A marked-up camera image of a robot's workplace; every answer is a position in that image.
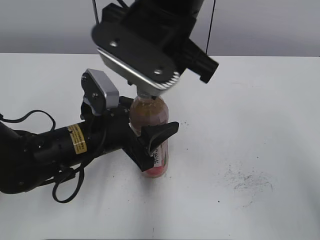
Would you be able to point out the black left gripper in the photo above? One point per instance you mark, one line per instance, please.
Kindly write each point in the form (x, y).
(111, 131)

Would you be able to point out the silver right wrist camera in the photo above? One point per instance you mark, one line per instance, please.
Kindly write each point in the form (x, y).
(133, 58)

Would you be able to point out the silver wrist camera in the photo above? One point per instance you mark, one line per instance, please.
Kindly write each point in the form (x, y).
(100, 93)
(133, 58)

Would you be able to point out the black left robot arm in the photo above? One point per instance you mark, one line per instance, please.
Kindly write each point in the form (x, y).
(29, 160)

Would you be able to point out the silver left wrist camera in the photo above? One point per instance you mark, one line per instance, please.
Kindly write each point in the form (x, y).
(100, 93)

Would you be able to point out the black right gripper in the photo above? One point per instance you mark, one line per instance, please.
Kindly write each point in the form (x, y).
(168, 24)

